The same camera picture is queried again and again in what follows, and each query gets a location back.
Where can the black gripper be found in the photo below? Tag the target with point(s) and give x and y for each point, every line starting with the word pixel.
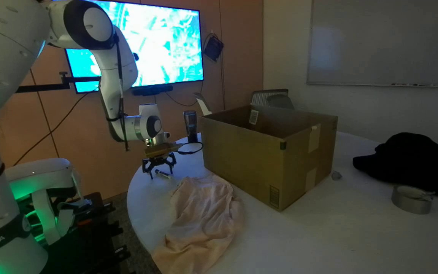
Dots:
pixel 161 159

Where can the pink shirt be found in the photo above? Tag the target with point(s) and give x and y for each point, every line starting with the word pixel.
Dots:
pixel 204 223

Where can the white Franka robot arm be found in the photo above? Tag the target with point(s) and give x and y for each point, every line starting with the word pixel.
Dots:
pixel 6 51

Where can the brown cardboard box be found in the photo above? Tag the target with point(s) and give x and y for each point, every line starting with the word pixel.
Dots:
pixel 259 157

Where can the black robot stand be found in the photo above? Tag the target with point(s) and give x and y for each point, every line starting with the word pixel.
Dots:
pixel 87 238

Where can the small grey round object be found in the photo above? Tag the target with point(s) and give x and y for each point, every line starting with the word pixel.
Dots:
pixel 336 176

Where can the grey tape roll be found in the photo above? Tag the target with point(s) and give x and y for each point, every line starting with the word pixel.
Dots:
pixel 411 200

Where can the black jacket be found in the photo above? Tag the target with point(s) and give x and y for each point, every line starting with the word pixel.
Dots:
pixel 417 162

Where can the whiteboard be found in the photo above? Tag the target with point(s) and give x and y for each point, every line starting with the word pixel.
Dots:
pixel 386 43

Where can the wall television screen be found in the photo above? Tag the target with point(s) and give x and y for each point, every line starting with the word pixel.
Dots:
pixel 163 46

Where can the black wall device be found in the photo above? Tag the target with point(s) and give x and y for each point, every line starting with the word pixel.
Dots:
pixel 213 48

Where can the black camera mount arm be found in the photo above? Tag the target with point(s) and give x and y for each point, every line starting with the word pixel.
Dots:
pixel 41 87

